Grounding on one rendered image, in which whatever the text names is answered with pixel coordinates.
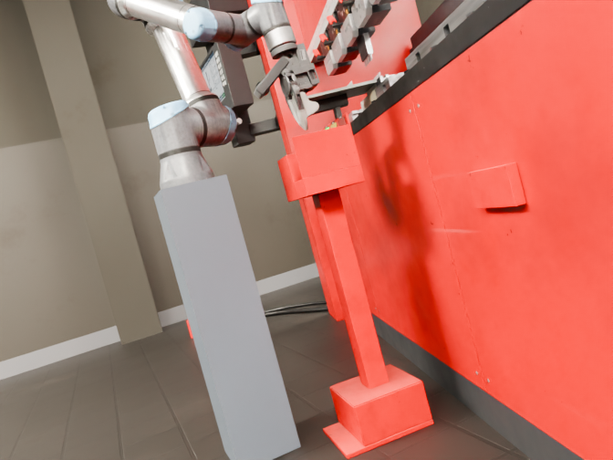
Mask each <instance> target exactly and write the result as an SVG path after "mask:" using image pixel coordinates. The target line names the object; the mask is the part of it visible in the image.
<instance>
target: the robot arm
mask: <svg viewBox="0 0 613 460"><path fill-rule="evenodd" d="M107 2H108V5H109V8H110V9H111V10H112V12H113V13H114V14H116V15H117V16H119V17H122V18H125V19H129V20H134V21H141V22H142V23H143V25H144V27H145V29H146V31H147V33H148V34H150V35H152V36H154V37H155V39H156V41H157V43H158V46H159V48H160V50H161V53H162V55H163V57H164V59H165V62H166V64H167V66H168V68H169V71H170V72H171V75H172V78H173V80H174V82H175V84H176V86H177V89H178V90H179V92H180V94H181V97H182V100H177V101H174V102H170V103H167V104H164V105H162V106H159V107H158V108H156V109H154V110H152V111H151V112H150V113H149V115H148V119H149V123H150V129H151V133H152V136H153V139H154V143H155V146H156V150H157V153H158V156H159V159H160V163H161V178H160V188H161V189H165V188H170V187H173V186H177V185H181V184H186V183H192V182H197V181H200V180H204V179H209V178H213V177H214V174H213V170H212V169H211V167H210V166H209V164H208V163H207V161H206V160H205V159H204V158H203V155H202V152H201V148H203V147H212V146H213V147H218V146H220V145H225V144H227V143H228V142H230V141H231V140H232V139H233V137H234V135H235V130H236V126H237V121H236V117H235V114H234V111H233V110H232V109H231V108H228V107H227V106H223V105H222V103H221V101H220V100H219V97H218V96H217V95H216V94H214V93H212V92H211V91H210V90H209V88H208V85H207V83H206V81H205V79H204V77H203V73H202V72H201V70H200V68H199V65H198V63H197V61H196V59H195V56H194V54H193V52H192V50H191V47H190V45H189V43H188V41H187V39H186V36H185V35H187V37H188V38H190V39H192V40H196V41H199V42H214V43H224V44H225V45H226V46H227V47H228V48H230V49H231V50H232V51H240V50H242V49H243V48H247V47H249V46H250V45H251V44H252V43H254V42H255V41H256V40H257V39H259V38H260V37H262V36H264V39H265V42H266V45H267V48H268V51H269V52H270V53H271V57H272V59H274V60H276V59H279V60H278V61H277V62H276V64H275V65H274V66H273V68H272V69H271V70H270V71H269V72H268V74H267V75H266V76H265V78H264V79H263V80H262V81H259V82H258V83H257V84H256V86H255V92H254V94H255V95H256V97H258V98H259V99H261V98H262V97H263V96H265V95H267V94H268V93H269V91H270V87H271V86H272V85H273V84H274V82H275V81H276V80H277V78H279V79H280V86H281V90H282V92H283V94H284V95H285V99H286V103H287V106H288V108H289V109H290V111H291V113H292V115H293V116H294V118H295V119H296V121H297V123H298V124H299V125H300V126H301V127H302V128H303V129H304V130H305V131H307V130H308V125H307V118H308V117H309V116H311V115H312V114H314V113H315V112H316V111H317V110H318V109H319V105H318V103H317V102H315V101H310V100H309V99H308V97H307V95H306V93H308V92H309V91H311V90H313V89H314V88H315V87H316V86H317V84H318V83H320V81H319V78H318V75H317V72H316V69H315V66H314V63H310V60H309V57H308V54H307V50H306V47H305V45H304V43H302V44H298V45H297V44H296V38H295V35H294V32H293V29H292V27H291V25H290V22H289V19H288V17H287V14H286V10H285V7H284V2H283V1H282V0H251V5H252V6H251V7H250V8H249V9H247V10H246V11H244V12H243V13H242V14H240V15H238V14H232V13H226V12H220V11H214V10H210V9H207V8H203V7H200V6H197V5H191V4H188V3H184V2H183V0H107ZM313 69H314V70H313ZM314 72H315V73H316V74H315V73H314ZM316 76H317V78H316Z"/></svg>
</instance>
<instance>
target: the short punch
mask: <svg viewBox="0 0 613 460"><path fill-rule="evenodd" d="M357 44H358V51H359V54H360V58H361V61H362V62H364V63H365V67H366V66H367V65H368V64H369V62H370V61H371V60H372V53H373V49H372V45H371V42H370V38H369V32H368V33H364V34H362V36H361V37H360V39H359V40H358V42H357Z"/></svg>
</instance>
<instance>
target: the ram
mask: <svg viewBox="0 0 613 460"><path fill-rule="evenodd" d="M293 1H294V4H295V8H296V14H297V18H298V21H299V25H300V28H301V32H302V36H303V38H304V42H305V46H306V52H307V50H308V48H309V45H310V43H311V40H312V38H313V35H314V34H315V31H316V29H317V25H318V22H319V20H320V17H321V15H322V13H323V10H324V8H325V5H326V3H327V0H293ZM337 2H338V0H333V1H332V3H331V6H330V8H329V10H328V12H327V16H326V18H325V20H324V23H323V25H322V27H321V29H320V31H319V34H318V36H317V40H316V42H315V45H314V46H313V48H312V50H313V49H317V50H318V51H319V53H320V55H321V56H323V53H322V49H321V46H320V40H321V39H320V38H319V35H320V34H324V32H325V30H327V24H328V21H327V17H328V16H331V15H332V13H333V12H335V11H337V10H336V4H337ZM309 60H310V63H317V62H320V61H324V60H325V59H322V60H317V57H316V56H315V55H314V53H313V51H311V53H310V56H309Z"/></svg>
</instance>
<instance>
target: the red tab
mask: <svg viewBox="0 0 613 460"><path fill-rule="evenodd" d="M467 177H468V181H469V185H470V187H471V191H472V195H473V201H474V205H475V208H476V209H482V208H498V207H515V206H519V205H523V204H526V201H525V195H524V190H523V186H522V183H521V179H520V175H519V172H518V168H517V164H516V162H513V163H508V164H504V165H500V166H495V167H491V168H487V169H482V170H479V171H474V172H468V173H467Z"/></svg>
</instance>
